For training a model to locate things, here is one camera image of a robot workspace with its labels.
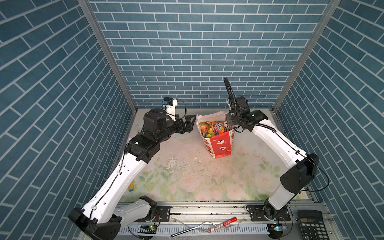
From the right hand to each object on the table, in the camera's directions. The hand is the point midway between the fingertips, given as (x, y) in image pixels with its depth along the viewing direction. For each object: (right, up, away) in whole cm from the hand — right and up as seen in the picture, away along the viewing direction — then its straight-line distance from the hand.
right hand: (231, 113), depth 82 cm
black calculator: (+35, -53, -13) cm, 65 cm away
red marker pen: (-6, -54, -12) cm, 55 cm away
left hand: (-22, -2, -17) cm, 28 cm away
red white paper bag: (-6, -18, -1) cm, 19 cm away
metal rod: (-20, -55, -13) cm, 60 cm away
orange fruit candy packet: (-12, -9, +3) cm, 15 cm away
